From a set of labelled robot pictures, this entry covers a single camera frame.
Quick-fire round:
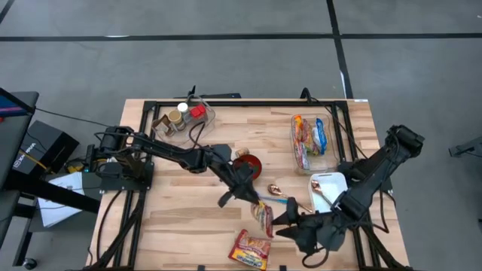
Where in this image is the red bowl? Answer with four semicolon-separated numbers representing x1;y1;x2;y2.
232;153;263;181

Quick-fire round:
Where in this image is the black mounting bar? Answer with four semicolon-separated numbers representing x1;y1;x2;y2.
173;84;242;99

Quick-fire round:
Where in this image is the brown white sachet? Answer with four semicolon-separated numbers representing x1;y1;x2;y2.
152;114;175;137

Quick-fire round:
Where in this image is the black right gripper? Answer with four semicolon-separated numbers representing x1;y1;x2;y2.
271;197;346;255

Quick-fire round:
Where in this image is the black computer box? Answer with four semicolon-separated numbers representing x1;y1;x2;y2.
13;120;80;176

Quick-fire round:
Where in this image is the white rectangular tray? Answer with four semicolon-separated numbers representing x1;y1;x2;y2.
307;172;349;215

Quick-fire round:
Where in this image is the clear plastic container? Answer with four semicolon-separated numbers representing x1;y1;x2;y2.
151;96;217;148
289;112;340;176

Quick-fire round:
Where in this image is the black desk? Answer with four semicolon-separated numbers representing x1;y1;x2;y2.
0;88;101;266

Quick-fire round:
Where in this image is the white lid jar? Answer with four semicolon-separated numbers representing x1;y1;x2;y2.
177;102;194;123

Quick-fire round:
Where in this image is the pink red ramen packet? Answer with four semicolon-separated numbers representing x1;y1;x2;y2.
300;118;316;155

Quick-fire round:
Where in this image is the red striped snack packet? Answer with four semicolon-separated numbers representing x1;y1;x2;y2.
250;201;275;239

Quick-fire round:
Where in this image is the blue yellow ramen packet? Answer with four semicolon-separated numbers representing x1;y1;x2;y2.
314;117;328;155

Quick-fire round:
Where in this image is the red yellow beef ramen packet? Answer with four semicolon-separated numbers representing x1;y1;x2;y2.
227;228;273;271

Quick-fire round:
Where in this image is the tan lid jar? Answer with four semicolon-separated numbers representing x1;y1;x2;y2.
167;109;188;132

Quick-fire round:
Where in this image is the small red box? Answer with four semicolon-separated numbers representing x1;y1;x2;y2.
189;104;207;120

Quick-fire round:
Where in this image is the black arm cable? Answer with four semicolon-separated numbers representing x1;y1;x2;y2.
187;119;207;151

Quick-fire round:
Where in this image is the red white ramen packet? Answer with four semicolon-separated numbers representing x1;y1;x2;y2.
293;141;312;171

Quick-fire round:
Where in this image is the yellow cable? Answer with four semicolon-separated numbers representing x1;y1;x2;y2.
18;149;48;170

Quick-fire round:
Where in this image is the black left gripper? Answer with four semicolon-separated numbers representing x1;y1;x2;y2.
217;163;261;209

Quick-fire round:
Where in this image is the orange ramen packet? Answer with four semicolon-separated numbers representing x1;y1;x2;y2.
293;114;305;146

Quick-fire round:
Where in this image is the white paper sheet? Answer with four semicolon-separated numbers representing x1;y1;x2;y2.
37;172;86;228

